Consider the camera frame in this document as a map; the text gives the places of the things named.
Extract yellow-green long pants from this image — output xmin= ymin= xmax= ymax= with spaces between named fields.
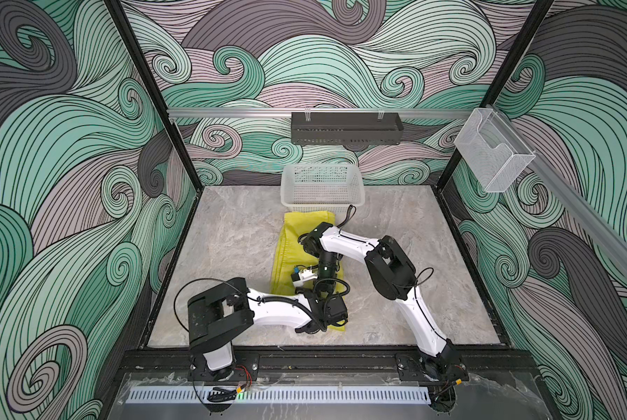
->
xmin=249 ymin=211 xmax=350 ymax=334

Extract black perforated wall tray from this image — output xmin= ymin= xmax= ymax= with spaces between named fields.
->
xmin=291 ymin=113 xmax=404 ymax=147

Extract right aluminium rail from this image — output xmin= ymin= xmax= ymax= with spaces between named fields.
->
xmin=487 ymin=105 xmax=627 ymax=280

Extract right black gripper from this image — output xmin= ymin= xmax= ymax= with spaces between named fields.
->
xmin=312 ymin=254 xmax=337 ymax=306

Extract white plastic mesh basket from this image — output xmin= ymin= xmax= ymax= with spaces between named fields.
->
xmin=280 ymin=164 xmax=365 ymax=213

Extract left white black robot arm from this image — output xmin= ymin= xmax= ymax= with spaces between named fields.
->
xmin=180 ymin=278 xmax=350 ymax=382

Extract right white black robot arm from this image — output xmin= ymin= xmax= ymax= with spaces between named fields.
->
xmin=298 ymin=205 xmax=469 ymax=383

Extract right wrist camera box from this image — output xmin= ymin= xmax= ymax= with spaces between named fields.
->
xmin=291 ymin=264 xmax=318 ymax=288

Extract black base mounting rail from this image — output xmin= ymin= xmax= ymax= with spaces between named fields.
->
xmin=117 ymin=345 xmax=537 ymax=383

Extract white slotted cable duct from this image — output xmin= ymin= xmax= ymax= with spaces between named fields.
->
xmin=126 ymin=385 xmax=431 ymax=405

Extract back aluminium rail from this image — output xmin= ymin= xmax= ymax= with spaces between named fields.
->
xmin=167 ymin=107 xmax=473 ymax=119

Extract aluminium rail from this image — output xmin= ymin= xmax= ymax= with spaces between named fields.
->
xmin=487 ymin=105 xmax=627 ymax=280
xmin=167 ymin=107 xmax=473 ymax=119

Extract clear acrylic wall holder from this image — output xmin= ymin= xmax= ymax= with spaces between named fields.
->
xmin=455 ymin=108 xmax=535 ymax=194

